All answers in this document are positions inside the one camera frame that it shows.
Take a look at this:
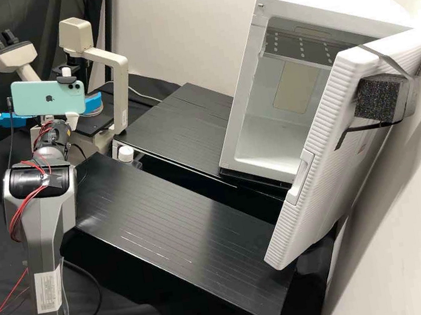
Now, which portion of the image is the incubator door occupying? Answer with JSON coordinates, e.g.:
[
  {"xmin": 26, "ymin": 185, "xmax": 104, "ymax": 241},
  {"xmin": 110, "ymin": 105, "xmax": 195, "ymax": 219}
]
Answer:
[{"xmin": 231, "ymin": 26, "xmax": 421, "ymax": 273}]

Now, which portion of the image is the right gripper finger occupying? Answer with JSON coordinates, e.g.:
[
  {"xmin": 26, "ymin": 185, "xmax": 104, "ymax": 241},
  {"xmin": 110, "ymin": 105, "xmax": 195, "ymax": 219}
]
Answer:
[{"xmin": 81, "ymin": 88, "xmax": 106, "ymax": 117}]

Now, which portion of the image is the petri dish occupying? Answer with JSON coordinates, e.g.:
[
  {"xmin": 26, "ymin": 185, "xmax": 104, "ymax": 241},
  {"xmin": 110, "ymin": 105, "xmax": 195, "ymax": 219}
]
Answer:
[{"xmin": 81, "ymin": 103, "xmax": 107, "ymax": 119}]

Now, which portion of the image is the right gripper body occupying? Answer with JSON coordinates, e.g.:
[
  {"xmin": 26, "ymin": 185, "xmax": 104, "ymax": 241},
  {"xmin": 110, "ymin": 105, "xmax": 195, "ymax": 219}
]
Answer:
[{"xmin": 64, "ymin": 109, "xmax": 83, "ymax": 132}]

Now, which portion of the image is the white cable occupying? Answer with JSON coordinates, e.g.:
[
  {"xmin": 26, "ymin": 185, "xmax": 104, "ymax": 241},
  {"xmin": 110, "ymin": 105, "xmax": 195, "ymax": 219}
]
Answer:
[{"xmin": 129, "ymin": 79, "xmax": 166, "ymax": 108}]

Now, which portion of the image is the cream microscope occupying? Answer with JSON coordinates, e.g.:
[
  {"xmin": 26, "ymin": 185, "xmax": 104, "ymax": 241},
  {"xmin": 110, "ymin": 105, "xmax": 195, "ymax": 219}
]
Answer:
[{"xmin": 0, "ymin": 10, "xmax": 143, "ymax": 176}]

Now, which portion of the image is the black cable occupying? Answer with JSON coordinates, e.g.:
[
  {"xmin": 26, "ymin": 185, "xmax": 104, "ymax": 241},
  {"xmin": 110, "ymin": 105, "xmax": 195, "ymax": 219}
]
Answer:
[
  {"xmin": 0, "ymin": 96, "xmax": 24, "ymax": 170},
  {"xmin": 62, "ymin": 255, "xmax": 105, "ymax": 315}
]

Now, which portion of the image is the white-capped bottle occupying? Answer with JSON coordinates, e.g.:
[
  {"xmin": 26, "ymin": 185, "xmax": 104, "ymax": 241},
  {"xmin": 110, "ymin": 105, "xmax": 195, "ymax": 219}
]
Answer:
[{"xmin": 116, "ymin": 144, "xmax": 144, "ymax": 174}]

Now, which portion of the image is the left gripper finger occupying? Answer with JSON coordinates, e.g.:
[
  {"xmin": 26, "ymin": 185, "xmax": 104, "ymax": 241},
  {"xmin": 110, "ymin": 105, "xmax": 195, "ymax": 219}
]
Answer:
[{"xmin": 0, "ymin": 108, "xmax": 30, "ymax": 130}]

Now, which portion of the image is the right wrist camera phone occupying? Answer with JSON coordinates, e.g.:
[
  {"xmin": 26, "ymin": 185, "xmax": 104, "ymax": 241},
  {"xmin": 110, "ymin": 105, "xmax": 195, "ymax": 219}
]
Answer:
[{"xmin": 7, "ymin": 64, "xmax": 90, "ymax": 128}]

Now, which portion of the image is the white incubator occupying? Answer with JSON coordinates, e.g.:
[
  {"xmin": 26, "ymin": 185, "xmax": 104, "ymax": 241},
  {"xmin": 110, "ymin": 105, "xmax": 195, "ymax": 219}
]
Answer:
[{"xmin": 192, "ymin": 0, "xmax": 421, "ymax": 201}]

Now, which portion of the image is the black platform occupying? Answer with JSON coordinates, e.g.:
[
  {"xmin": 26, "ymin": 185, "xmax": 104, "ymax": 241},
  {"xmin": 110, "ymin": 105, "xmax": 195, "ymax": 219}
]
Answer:
[
  {"xmin": 46, "ymin": 123, "xmax": 305, "ymax": 315},
  {"xmin": 104, "ymin": 68, "xmax": 295, "ymax": 222}
]

